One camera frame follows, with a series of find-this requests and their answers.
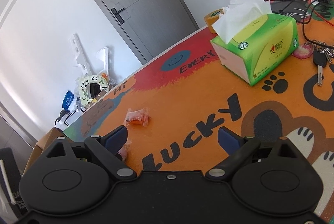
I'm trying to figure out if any black cable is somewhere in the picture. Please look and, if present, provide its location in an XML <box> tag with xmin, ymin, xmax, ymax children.
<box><xmin>277</xmin><ymin>0</ymin><xmax>334</xmax><ymax>45</ymax></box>

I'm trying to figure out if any green tissue box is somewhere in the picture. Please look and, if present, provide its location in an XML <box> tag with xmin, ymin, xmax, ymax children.
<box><xmin>211</xmin><ymin>0</ymin><xmax>299</xmax><ymax>86</ymax></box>

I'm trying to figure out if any orange clear candy packet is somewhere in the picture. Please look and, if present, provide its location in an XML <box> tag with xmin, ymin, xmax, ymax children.
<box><xmin>125</xmin><ymin>108</ymin><xmax>149</xmax><ymax>127</ymax></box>

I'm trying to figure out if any car key bunch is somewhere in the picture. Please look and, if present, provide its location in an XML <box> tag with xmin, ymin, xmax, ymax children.
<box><xmin>307</xmin><ymin>40</ymin><xmax>333</xmax><ymax>86</ymax></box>

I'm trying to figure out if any blue plastic bag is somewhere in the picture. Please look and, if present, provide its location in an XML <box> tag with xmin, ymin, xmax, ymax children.
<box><xmin>62</xmin><ymin>90</ymin><xmax>74</xmax><ymax>111</ymax></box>

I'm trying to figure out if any colourful cartoon table mat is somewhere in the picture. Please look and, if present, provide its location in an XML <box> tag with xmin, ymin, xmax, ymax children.
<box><xmin>62</xmin><ymin>0</ymin><xmax>334</xmax><ymax>222</ymax></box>

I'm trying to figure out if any pink beaded keychain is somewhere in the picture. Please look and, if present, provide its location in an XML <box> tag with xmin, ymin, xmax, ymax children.
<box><xmin>292</xmin><ymin>43</ymin><xmax>314</xmax><ymax>60</ymax></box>

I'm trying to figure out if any open cardboard box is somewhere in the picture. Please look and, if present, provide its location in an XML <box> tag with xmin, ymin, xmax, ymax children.
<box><xmin>23</xmin><ymin>127</ymin><xmax>72</xmax><ymax>174</ymax></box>

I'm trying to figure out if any short white perforated board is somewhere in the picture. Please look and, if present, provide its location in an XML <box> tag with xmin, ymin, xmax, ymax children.
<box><xmin>96</xmin><ymin>47</ymin><xmax>109</xmax><ymax>75</ymax></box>

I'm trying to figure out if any tall white perforated board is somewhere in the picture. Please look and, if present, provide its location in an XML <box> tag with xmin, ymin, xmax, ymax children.
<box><xmin>70</xmin><ymin>33</ymin><xmax>92</xmax><ymax>76</ymax></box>

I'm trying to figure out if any black door handle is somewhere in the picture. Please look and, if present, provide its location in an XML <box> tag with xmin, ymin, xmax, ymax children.
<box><xmin>110</xmin><ymin>8</ymin><xmax>125</xmax><ymax>25</ymax></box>

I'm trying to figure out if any yellow tape roll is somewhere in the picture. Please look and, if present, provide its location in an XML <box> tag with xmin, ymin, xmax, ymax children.
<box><xmin>204</xmin><ymin>9</ymin><xmax>224</xmax><ymax>34</ymax></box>

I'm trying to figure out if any pink snack packet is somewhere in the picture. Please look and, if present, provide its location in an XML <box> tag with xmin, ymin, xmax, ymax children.
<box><xmin>117</xmin><ymin>140</ymin><xmax>132</xmax><ymax>162</ymax></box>

